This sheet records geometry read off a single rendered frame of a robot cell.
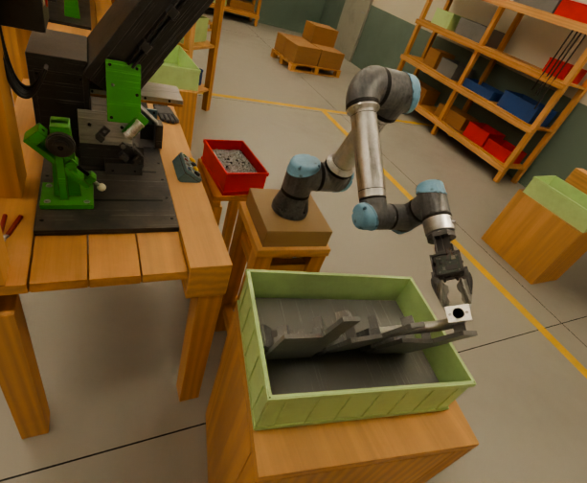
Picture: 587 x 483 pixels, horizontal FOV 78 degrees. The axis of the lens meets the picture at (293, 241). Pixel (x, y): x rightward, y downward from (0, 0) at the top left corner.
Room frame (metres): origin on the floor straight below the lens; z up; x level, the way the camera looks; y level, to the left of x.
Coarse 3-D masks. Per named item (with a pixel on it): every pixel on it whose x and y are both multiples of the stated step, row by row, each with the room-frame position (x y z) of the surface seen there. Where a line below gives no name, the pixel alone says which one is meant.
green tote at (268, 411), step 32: (256, 288) 0.83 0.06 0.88; (288, 288) 0.87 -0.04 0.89; (320, 288) 0.92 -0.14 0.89; (352, 288) 0.98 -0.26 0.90; (384, 288) 1.03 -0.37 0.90; (416, 288) 1.02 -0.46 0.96; (256, 320) 0.64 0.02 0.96; (416, 320) 0.95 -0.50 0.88; (256, 352) 0.58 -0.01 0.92; (448, 352) 0.80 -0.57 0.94; (256, 384) 0.52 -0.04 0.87; (416, 384) 0.63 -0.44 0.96; (448, 384) 0.67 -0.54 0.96; (256, 416) 0.46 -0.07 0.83; (288, 416) 0.48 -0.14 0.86; (320, 416) 0.52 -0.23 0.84; (352, 416) 0.56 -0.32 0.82; (384, 416) 0.61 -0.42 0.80
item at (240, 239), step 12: (240, 216) 1.28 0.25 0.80; (240, 228) 1.26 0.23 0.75; (240, 240) 1.26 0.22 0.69; (240, 252) 1.27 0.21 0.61; (252, 252) 1.09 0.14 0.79; (240, 264) 1.28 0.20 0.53; (252, 264) 1.07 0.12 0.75; (264, 264) 1.08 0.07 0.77; (276, 264) 1.12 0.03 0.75; (288, 264) 1.15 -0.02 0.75; (300, 264) 1.18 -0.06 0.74; (312, 264) 1.19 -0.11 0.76; (240, 276) 1.29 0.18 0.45; (228, 288) 1.27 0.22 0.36; (240, 288) 1.10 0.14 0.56; (228, 300) 1.27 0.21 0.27; (228, 312) 1.22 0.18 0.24; (216, 324) 1.26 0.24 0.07; (228, 324) 1.16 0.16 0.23
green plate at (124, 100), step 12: (108, 60) 1.23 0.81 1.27; (108, 72) 1.22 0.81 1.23; (120, 72) 1.24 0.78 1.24; (132, 72) 1.27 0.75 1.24; (108, 84) 1.21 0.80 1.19; (120, 84) 1.23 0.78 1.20; (132, 84) 1.26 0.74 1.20; (108, 96) 1.20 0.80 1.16; (120, 96) 1.22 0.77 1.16; (132, 96) 1.25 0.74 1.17; (108, 108) 1.19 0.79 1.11; (120, 108) 1.21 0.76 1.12; (132, 108) 1.24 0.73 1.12; (108, 120) 1.18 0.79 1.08; (120, 120) 1.20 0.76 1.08
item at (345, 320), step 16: (336, 320) 0.59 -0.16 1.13; (352, 320) 0.58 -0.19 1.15; (272, 336) 0.64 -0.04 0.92; (288, 336) 0.56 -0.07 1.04; (304, 336) 0.58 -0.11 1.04; (320, 336) 0.60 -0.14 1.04; (336, 336) 0.62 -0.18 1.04; (272, 352) 0.59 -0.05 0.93; (288, 352) 0.61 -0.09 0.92; (304, 352) 0.64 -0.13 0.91
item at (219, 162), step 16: (208, 144) 1.57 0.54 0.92; (224, 144) 1.67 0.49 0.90; (240, 144) 1.73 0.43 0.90; (208, 160) 1.55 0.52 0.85; (224, 160) 1.54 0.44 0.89; (240, 160) 1.60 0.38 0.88; (256, 160) 1.60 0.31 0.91; (224, 176) 1.39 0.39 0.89; (240, 176) 1.42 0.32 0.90; (256, 176) 1.48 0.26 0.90; (224, 192) 1.38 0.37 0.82; (240, 192) 1.43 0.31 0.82
